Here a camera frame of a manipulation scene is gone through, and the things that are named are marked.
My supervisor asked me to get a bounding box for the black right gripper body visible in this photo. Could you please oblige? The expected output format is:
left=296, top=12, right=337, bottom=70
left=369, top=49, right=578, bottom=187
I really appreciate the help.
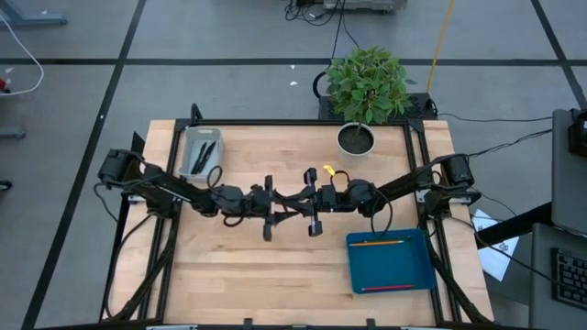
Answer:
left=304, top=167, right=324, bottom=238

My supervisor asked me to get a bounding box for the white floor cable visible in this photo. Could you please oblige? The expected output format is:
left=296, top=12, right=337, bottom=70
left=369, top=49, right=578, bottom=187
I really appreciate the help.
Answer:
left=0, top=13, right=46, bottom=97

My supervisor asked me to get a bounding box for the white plastic bin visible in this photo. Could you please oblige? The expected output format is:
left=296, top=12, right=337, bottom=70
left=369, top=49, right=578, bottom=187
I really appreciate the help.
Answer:
left=178, top=126, right=226, bottom=183

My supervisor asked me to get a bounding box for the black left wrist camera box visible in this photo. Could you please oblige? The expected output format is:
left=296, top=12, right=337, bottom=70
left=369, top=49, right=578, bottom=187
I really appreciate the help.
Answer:
left=247, top=184, right=266, bottom=216

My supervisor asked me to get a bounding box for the grey equipment on wheels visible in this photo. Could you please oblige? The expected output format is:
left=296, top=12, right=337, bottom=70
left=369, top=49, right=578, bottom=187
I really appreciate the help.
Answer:
left=322, top=0, right=408, bottom=14

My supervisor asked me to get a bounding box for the grey desk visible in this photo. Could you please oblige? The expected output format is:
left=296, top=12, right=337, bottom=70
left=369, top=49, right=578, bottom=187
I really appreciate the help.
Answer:
left=528, top=222, right=587, bottom=330

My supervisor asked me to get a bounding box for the black aluminium rig frame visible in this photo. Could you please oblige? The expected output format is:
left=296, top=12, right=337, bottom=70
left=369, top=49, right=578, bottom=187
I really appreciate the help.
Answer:
left=99, top=116, right=494, bottom=330

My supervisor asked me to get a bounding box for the black keyboard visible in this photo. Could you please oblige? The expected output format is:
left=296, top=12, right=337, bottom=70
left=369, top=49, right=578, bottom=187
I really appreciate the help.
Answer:
left=551, top=247, right=587, bottom=312

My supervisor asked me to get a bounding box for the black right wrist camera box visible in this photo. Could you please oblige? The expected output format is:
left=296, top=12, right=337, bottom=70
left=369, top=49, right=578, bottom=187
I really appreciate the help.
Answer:
left=319, top=182, right=339, bottom=213

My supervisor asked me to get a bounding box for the black cable bundle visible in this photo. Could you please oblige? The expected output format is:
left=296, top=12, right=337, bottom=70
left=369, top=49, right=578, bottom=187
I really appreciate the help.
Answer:
left=282, top=0, right=343, bottom=28

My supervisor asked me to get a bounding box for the black box device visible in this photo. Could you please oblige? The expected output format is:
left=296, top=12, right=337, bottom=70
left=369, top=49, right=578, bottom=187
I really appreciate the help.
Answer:
left=567, top=108, right=587, bottom=158

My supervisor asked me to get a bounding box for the yellow cable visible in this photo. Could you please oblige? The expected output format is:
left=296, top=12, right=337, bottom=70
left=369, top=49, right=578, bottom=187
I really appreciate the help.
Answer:
left=425, top=0, right=457, bottom=94

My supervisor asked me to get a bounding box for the red pencil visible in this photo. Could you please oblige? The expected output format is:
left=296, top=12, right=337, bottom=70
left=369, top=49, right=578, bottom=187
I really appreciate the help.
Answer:
left=360, top=284, right=415, bottom=293

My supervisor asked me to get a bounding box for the orange pencil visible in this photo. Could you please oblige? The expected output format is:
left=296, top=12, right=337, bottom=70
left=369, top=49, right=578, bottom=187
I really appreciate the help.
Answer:
left=348, top=239, right=406, bottom=248

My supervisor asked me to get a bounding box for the blue plastic tray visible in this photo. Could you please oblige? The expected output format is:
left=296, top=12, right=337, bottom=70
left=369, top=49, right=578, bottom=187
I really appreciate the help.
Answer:
left=345, top=227, right=437, bottom=295

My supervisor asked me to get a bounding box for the grey table foot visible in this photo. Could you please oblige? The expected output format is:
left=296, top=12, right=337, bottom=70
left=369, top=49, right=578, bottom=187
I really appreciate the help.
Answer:
left=0, top=126, right=28, bottom=140
left=0, top=0, right=69, bottom=28

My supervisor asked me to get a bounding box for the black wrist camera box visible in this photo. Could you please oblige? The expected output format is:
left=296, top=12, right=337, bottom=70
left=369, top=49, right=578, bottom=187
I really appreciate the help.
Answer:
left=319, top=182, right=339, bottom=213
left=247, top=184, right=266, bottom=216

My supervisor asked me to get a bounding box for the white paper sheet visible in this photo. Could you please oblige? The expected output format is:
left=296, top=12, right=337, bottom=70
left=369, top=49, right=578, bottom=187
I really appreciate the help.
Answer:
left=471, top=208, right=521, bottom=282

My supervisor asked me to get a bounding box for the black floor cable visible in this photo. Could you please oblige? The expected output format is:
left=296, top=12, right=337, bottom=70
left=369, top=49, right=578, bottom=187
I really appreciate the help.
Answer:
left=456, top=128, right=555, bottom=160
left=435, top=111, right=555, bottom=125

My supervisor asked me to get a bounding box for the black left wrist camera cable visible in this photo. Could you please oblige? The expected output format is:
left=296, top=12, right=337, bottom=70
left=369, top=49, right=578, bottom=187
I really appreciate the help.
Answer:
left=205, top=164, right=225, bottom=192

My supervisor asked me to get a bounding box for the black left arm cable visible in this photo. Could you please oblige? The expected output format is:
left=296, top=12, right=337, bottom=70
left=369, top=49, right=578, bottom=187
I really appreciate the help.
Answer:
left=103, top=213, right=155, bottom=321

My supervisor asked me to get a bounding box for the white plant pot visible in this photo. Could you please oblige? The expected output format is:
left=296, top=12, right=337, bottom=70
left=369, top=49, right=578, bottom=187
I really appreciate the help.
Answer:
left=336, top=121, right=377, bottom=158

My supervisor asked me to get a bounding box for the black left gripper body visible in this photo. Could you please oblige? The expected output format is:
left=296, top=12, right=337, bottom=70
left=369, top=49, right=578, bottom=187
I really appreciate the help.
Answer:
left=262, top=174, right=276, bottom=243

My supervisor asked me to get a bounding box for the green leafy plant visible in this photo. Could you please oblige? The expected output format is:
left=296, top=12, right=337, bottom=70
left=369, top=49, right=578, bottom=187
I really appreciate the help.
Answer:
left=323, top=44, right=414, bottom=127

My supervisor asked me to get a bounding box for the black pen with white print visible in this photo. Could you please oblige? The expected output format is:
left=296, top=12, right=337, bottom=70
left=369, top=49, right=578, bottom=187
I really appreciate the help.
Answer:
left=190, top=141, right=208, bottom=176

